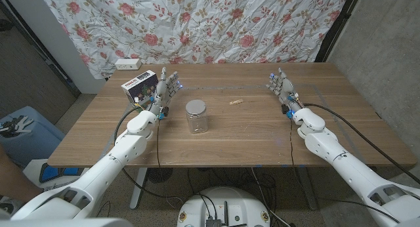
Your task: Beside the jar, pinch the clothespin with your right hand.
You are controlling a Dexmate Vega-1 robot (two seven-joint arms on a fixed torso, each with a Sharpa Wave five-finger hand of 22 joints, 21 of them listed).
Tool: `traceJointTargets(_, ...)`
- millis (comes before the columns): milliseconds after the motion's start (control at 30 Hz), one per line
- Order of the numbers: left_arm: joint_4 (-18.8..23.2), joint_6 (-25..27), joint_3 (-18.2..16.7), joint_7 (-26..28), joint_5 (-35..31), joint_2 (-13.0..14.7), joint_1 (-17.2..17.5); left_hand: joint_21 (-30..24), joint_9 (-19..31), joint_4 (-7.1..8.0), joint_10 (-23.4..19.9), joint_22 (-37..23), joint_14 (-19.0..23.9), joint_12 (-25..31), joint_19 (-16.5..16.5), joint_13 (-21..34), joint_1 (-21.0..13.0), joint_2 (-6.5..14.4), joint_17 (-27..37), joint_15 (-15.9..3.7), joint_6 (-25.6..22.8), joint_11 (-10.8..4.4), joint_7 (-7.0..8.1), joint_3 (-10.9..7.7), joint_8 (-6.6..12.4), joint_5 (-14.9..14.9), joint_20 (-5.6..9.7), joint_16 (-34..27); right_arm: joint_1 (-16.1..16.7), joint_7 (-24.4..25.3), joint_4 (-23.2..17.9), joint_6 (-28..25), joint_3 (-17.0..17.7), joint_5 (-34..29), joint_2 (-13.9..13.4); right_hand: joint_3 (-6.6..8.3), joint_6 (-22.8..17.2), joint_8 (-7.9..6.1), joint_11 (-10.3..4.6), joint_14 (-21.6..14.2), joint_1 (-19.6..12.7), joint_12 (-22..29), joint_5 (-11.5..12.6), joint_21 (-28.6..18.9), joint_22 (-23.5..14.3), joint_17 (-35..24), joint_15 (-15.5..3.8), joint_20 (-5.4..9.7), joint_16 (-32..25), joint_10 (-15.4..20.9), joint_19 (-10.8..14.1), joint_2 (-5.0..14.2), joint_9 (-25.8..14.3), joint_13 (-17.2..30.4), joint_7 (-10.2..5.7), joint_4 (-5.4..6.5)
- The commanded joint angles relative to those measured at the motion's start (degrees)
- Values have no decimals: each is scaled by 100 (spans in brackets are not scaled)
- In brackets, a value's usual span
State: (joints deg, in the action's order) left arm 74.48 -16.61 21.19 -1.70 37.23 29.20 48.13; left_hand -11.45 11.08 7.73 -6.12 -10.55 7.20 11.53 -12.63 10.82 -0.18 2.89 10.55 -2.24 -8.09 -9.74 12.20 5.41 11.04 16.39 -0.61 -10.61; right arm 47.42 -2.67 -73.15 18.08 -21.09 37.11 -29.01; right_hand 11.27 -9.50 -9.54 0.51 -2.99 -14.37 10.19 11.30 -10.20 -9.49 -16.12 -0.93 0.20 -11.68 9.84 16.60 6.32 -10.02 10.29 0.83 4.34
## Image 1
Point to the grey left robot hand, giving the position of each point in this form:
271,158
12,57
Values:
160,99

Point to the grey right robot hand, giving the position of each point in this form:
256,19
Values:
286,89

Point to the small wooden stick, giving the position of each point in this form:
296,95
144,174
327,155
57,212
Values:
236,102

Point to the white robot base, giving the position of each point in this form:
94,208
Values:
226,204

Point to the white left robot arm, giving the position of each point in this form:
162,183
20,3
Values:
108,164

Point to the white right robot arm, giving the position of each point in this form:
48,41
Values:
344,161

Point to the clear jar with silver lid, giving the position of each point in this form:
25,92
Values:
197,118

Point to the printed cardboard box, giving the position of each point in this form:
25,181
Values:
139,87

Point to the white power strip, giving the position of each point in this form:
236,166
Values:
127,64

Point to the black round floor object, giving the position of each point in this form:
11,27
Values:
159,175

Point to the black backdrop stand pole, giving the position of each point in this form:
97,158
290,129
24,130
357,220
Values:
338,27

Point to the floral backdrop cloth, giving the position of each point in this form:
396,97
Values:
197,23

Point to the white table leg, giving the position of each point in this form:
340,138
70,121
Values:
139,187

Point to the grey table leg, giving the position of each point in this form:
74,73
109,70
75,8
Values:
306,187

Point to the blue plastic bin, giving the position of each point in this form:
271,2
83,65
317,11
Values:
36,138

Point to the white and blue floor device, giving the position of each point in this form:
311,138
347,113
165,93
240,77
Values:
52,174

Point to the black and white gloves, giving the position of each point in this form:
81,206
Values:
13,127

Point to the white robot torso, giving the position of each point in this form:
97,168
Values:
65,223

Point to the person bare limb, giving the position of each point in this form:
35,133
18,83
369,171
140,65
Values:
14,177

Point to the black slanted wall rail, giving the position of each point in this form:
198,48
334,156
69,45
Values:
39,53

